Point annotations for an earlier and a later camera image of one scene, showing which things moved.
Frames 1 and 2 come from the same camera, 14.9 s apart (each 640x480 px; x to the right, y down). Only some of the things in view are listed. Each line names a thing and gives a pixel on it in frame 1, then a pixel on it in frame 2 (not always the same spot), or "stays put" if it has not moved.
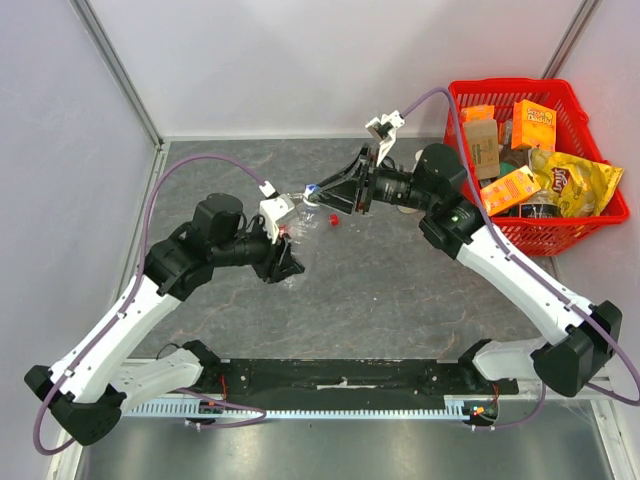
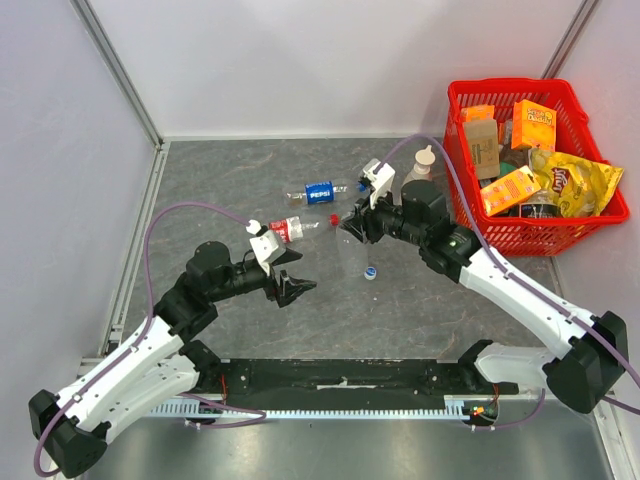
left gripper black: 270,270 → 290,288
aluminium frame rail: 119,70 stays put
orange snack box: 510,190 stays put
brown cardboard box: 484,144 stays put
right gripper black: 361,185 → 364,223
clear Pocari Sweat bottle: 305,230 → 352,254
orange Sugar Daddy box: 533,125 stays put
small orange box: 477,112 stays put
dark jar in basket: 545,205 stays put
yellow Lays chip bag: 582,185 stays put
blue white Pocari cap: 310,189 → 370,273
